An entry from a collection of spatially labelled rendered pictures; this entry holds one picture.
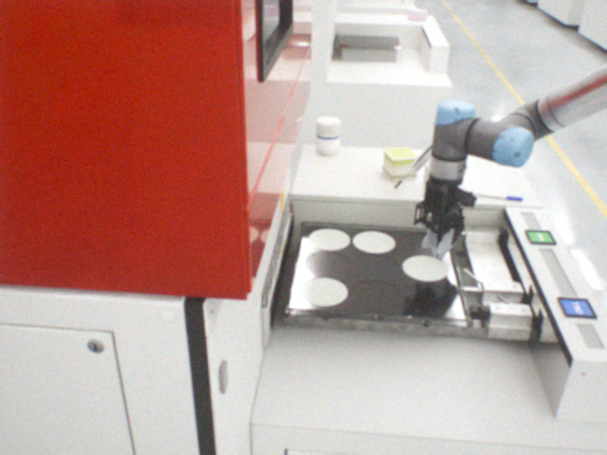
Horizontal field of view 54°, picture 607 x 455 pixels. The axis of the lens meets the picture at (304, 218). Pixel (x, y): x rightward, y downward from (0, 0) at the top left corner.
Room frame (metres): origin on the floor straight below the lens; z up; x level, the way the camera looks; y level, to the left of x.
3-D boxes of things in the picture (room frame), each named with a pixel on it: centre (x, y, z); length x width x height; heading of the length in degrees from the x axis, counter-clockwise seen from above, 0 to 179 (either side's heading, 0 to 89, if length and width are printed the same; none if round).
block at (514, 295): (1.03, -0.42, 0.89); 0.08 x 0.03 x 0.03; 85
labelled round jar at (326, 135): (1.63, -0.07, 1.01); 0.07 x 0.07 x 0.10
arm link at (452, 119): (1.13, -0.30, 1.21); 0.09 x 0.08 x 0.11; 48
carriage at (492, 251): (1.10, -0.42, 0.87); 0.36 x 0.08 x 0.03; 175
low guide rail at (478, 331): (0.99, -0.21, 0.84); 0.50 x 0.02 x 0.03; 85
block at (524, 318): (0.95, -0.41, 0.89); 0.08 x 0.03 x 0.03; 85
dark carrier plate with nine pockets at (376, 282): (1.11, -0.16, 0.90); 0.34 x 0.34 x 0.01; 85
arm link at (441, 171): (1.13, -0.30, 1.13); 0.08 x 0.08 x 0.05
